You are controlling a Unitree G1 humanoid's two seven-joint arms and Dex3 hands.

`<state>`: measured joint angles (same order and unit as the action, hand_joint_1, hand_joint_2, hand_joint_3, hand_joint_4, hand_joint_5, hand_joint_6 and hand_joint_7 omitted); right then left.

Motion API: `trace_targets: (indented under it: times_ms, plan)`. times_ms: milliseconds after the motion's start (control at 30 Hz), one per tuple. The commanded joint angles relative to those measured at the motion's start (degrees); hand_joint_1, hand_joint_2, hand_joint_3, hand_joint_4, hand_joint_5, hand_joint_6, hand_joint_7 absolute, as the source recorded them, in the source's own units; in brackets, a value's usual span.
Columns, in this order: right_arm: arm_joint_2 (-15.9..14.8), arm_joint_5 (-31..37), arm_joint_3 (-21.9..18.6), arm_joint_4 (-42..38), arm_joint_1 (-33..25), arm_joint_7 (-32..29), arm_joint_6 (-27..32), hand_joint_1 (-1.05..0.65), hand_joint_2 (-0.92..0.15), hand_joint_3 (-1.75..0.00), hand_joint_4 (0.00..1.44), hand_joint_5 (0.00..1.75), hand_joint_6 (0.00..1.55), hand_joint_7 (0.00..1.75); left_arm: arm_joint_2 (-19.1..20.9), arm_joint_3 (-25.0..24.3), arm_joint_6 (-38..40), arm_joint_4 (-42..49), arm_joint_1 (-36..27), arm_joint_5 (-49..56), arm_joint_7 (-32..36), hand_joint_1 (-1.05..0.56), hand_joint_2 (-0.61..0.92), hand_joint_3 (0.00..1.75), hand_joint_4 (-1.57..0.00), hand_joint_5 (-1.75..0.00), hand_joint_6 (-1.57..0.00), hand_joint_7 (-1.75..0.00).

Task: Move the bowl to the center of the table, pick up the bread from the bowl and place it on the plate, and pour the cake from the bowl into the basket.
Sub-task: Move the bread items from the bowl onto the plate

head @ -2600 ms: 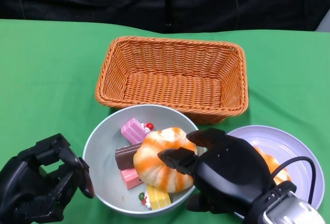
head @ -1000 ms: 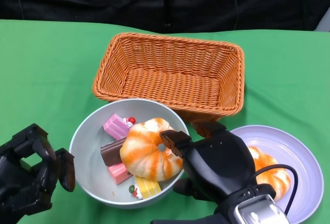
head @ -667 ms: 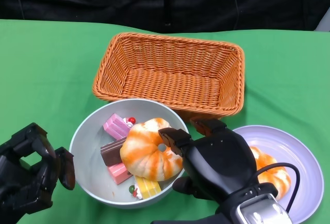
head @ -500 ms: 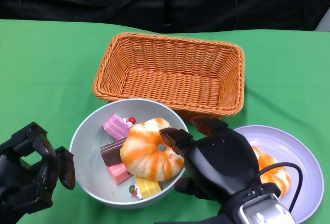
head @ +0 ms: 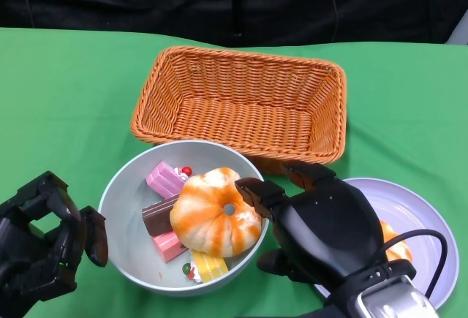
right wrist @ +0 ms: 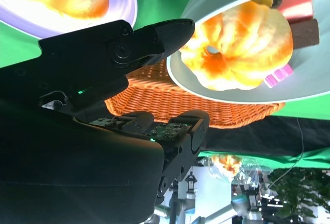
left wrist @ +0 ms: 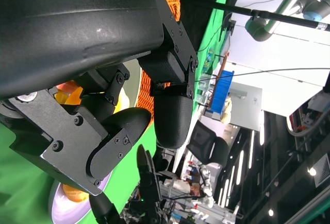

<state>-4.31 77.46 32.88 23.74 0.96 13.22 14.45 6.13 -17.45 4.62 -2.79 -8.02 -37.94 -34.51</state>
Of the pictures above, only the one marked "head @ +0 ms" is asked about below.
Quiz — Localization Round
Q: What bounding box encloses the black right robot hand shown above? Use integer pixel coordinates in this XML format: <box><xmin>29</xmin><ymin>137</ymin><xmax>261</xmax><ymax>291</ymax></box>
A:
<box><xmin>233</xmin><ymin>162</ymin><xmax>388</xmax><ymax>294</ymax></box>

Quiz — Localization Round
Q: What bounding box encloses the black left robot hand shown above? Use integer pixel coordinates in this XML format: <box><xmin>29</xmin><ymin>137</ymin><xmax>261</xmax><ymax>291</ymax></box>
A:
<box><xmin>0</xmin><ymin>170</ymin><xmax>110</xmax><ymax>318</ymax></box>

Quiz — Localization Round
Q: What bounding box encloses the orange striped ring bread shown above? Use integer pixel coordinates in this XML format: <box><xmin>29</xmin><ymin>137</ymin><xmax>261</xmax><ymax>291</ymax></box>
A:
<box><xmin>169</xmin><ymin>166</ymin><xmax>263</xmax><ymax>259</ymax></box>
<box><xmin>378</xmin><ymin>219</ymin><xmax>416</xmax><ymax>264</ymax></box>

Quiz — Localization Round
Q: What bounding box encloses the grey round bowl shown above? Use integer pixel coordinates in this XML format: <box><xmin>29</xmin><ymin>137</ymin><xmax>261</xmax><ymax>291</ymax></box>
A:
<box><xmin>97</xmin><ymin>139</ymin><xmax>271</xmax><ymax>297</ymax></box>

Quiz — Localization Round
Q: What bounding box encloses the lavender round plate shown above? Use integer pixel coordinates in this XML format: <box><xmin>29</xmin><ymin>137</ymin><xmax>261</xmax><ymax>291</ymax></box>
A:
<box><xmin>314</xmin><ymin>177</ymin><xmax>460</xmax><ymax>310</ymax></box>

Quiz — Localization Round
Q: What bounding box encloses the brown chocolate cake slice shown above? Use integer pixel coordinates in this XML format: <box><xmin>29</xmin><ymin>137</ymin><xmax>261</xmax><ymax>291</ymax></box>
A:
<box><xmin>141</xmin><ymin>194</ymin><xmax>181</xmax><ymax>238</ymax></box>

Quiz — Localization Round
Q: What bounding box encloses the yellow cake slice with cherry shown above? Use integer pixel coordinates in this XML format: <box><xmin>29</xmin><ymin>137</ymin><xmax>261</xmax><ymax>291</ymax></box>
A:
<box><xmin>181</xmin><ymin>249</ymin><xmax>230</xmax><ymax>284</ymax></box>

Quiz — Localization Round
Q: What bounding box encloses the small pink cake slice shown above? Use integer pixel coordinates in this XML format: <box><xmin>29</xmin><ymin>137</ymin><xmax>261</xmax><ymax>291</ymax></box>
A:
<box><xmin>151</xmin><ymin>230</ymin><xmax>189</xmax><ymax>263</ymax></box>

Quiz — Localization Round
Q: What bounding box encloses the large pink cake with cherry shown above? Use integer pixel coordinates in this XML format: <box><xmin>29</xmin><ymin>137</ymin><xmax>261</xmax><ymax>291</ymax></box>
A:
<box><xmin>145</xmin><ymin>160</ymin><xmax>194</xmax><ymax>199</ymax></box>

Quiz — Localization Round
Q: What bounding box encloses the orange wicker basket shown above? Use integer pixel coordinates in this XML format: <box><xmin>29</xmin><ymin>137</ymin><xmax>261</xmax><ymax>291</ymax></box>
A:
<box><xmin>130</xmin><ymin>46</ymin><xmax>347</xmax><ymax>175</ymax></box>

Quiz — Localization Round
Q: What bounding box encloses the green tablecloth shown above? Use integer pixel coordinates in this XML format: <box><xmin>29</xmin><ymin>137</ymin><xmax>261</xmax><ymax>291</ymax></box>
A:
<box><xmin>0</xmin><ymin>27</ymin><xmax>468</xmax><ymax>318</ymax></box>

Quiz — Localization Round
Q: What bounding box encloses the black backdrop curtain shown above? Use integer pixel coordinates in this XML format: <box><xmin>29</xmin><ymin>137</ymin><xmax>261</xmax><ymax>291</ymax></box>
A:
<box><xmin>0</xmin><ymin>0</ymin><xmax>468</xmax><ymax>48</ymax></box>

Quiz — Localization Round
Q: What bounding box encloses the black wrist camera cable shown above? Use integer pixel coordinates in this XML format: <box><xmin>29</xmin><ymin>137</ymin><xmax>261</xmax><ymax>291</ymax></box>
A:
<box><xmin>380</xmin><ymin>229</ymin><xmax>450</xmax><ymax>299</ymax></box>

